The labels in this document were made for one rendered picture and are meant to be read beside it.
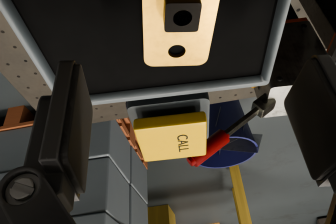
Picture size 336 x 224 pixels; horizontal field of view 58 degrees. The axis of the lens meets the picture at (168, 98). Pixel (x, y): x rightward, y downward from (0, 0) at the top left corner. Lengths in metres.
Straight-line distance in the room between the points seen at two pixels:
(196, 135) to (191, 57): 0.10
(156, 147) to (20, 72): 0.69
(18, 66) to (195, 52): 0.76
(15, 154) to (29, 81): 1.19
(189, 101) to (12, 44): 0.65
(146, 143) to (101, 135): 1.59
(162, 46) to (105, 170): 1.59
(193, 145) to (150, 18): 0.15
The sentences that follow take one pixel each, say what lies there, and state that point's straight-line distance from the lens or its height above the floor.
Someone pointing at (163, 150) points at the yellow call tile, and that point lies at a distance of 0.28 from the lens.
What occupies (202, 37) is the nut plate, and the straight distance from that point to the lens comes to 0.17.
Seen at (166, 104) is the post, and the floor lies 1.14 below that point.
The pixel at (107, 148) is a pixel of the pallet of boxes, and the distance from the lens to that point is 1.79.
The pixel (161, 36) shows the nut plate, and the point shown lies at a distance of 0.17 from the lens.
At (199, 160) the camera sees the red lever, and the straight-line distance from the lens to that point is 0.36.
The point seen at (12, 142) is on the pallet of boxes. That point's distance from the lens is 2.16.
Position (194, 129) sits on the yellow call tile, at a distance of 0.25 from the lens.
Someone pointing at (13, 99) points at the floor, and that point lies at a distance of 2.25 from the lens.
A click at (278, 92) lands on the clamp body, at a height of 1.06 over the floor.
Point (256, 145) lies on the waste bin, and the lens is 1.85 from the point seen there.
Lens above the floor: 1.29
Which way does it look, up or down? 38 degrees down
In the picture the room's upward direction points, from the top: 175 degrees clockwise
